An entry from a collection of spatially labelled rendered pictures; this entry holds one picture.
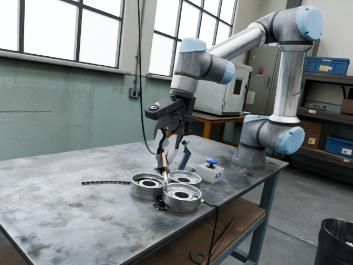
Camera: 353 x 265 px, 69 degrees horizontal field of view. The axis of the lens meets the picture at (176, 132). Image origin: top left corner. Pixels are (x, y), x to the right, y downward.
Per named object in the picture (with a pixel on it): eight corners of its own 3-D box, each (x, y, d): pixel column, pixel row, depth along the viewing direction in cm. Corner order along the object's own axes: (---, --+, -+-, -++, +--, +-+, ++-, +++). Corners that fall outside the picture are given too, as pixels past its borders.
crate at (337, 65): (345, 78, 368) (350, 62, 364) (344, 75, 337) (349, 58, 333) (307, 74, 397) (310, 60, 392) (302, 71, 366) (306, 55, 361)
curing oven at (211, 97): (225, 119, 288) (236, 60, 276) (182, 109, 324) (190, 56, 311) (247, 118, 337) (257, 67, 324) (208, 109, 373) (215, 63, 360)
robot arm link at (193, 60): (215, 44, 73) (191, 33, 69) (205, 82, 74) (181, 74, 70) (199, 46, 80) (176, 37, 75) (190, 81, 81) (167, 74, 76)
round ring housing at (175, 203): (160, 212, 64) (162, 197, 63) (161, 194, 75) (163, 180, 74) (201, 217, 65) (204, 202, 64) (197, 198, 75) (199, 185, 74)
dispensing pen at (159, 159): (159, 195, 66) (155, 145, 77) (164, 202, 69) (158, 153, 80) (168, 194, 66) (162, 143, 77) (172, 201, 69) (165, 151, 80)
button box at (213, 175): (212, 184, 87) (214, 171, 86) (195, 177, 91) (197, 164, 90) (223, 179, 94) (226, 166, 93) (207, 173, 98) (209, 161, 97)
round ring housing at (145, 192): (122, 195, 70) (124, 181, 70) (139, 182, 80) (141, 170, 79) (158, 205, 68) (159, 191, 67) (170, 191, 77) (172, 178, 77)
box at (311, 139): (322, 151, 358) (329, 125, 350) (285, 143, 383) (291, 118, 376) (323, 148, 391) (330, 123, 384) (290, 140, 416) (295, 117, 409)
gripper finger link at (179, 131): (183, 149, 73) (185, 118, 73) (179, 149, 72) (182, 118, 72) (169, 148, 76) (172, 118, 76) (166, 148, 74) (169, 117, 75)
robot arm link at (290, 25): (273, 144, 114) (292, 11, 100) (304, 155, 102) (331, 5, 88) (254, 148, 109) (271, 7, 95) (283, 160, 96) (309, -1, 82)
